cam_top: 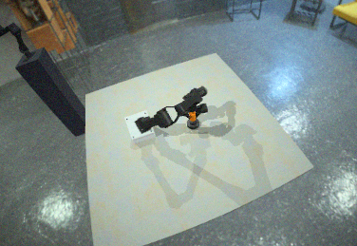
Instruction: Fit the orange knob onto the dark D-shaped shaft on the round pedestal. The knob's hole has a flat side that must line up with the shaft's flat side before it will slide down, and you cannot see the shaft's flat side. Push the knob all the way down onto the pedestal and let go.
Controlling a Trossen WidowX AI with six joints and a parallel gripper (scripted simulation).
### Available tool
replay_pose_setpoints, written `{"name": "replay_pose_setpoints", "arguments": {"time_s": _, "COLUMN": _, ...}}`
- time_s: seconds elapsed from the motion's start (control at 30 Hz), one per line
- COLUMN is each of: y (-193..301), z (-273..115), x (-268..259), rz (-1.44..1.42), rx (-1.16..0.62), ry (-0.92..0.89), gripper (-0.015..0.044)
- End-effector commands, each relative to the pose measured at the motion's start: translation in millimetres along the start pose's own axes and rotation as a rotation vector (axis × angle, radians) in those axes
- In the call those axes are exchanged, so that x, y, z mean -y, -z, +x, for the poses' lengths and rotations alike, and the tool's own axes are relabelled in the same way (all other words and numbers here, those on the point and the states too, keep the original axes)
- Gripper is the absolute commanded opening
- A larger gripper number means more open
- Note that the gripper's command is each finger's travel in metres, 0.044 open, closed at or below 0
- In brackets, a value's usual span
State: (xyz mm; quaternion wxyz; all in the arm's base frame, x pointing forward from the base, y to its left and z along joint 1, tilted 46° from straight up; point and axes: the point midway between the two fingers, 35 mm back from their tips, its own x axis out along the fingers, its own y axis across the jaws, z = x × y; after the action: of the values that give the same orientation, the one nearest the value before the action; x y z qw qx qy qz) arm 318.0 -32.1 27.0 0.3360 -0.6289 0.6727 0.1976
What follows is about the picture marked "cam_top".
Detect orange knob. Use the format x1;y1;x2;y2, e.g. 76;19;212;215
189;112;196;122

